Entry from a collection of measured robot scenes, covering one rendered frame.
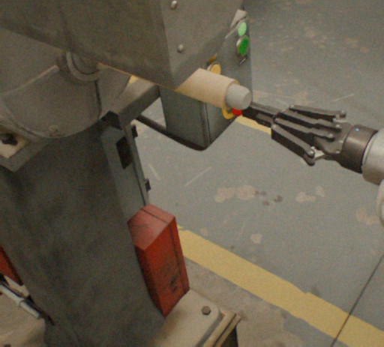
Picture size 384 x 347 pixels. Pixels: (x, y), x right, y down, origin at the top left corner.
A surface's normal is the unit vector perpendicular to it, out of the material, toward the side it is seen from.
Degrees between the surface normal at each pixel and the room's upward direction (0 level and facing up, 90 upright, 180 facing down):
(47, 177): 90
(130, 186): 90
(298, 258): 0
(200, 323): 8
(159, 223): 0
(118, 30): 90
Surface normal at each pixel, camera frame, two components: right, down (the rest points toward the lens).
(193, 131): -0.59, 0.60
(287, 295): -0.11, -0.73
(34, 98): 0.71, 0.44
